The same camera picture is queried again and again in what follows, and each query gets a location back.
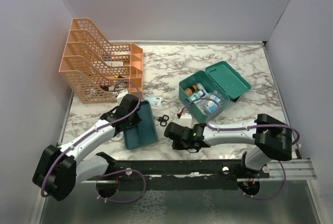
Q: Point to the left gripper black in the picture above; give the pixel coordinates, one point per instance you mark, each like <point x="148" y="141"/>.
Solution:
<point x="137" y="119"/>

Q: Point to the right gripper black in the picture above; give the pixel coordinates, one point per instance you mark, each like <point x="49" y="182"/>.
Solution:
<point x="177" y="145"/>

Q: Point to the teal divided tray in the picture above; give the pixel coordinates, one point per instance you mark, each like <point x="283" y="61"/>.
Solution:
<point x="145" y="132"/>

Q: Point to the small blue white box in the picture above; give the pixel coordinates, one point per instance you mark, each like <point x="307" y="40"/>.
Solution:
<point x="209" y="105"/>

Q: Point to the white bottle green label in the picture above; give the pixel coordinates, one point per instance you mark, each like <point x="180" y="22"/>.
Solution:
<point x="197" y="95"/>

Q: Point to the brown iodine bottle orange cap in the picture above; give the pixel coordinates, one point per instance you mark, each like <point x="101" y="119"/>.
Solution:
<point x="190" y="90"/>

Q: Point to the small bottle blue cap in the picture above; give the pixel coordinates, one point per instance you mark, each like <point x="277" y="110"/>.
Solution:
<point x="201" y="87"/>

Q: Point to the green medicine box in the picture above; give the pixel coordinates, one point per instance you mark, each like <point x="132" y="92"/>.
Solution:
<point x="216" y="86"/>

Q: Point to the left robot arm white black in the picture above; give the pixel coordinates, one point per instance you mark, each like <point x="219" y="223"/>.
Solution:
<point x="61" y="168"/>

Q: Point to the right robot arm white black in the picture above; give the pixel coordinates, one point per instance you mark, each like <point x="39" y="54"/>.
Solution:
<point x="271" y="138"/>

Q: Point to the blue white flat packet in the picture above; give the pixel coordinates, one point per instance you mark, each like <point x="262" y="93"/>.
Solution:
<point x="155" y="101"/>

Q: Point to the mask packet under tray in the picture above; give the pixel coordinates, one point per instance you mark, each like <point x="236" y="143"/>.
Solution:
<point x="118" y="137"/>

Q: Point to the orange plastic file organizer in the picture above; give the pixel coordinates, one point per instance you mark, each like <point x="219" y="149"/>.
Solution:
<point x="95" y="69"/>

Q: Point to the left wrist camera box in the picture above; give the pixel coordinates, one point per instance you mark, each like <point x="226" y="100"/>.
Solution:
<point x="121" y="96"/>

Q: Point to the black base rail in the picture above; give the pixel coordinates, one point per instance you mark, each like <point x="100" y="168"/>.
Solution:
<point x="169" y="175"/>

